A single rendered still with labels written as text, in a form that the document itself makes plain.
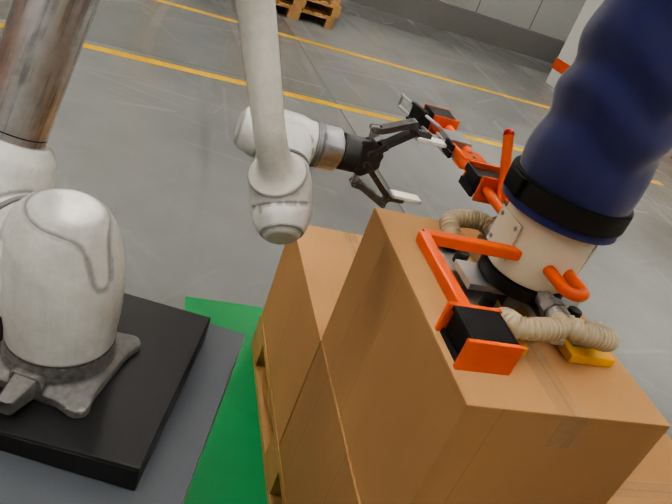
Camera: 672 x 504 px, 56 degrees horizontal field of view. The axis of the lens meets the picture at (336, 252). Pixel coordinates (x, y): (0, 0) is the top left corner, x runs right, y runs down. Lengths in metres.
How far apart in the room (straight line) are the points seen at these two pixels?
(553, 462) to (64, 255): 0.83
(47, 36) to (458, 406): 0.79
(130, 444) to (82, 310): 0.20
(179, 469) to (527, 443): 0.55
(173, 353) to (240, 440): 1.02
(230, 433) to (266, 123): 1.26
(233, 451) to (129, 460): 1.12
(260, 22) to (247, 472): 1.37
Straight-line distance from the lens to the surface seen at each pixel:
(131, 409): 1.00
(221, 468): 1.99
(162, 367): 1.06
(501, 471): 1.15
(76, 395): 0.99
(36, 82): 1.00
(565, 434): 1.13
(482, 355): 0.85
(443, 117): 1.68
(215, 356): 1.18
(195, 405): 1.09
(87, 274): 0.88
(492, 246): 1.13
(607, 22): 1.08
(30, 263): 0.88
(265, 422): 2.12
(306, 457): 1.65
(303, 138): 1.22
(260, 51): 1.02
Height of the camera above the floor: 1.53
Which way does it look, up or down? 29 degrees down
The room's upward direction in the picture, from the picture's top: 21 degrees clockwise
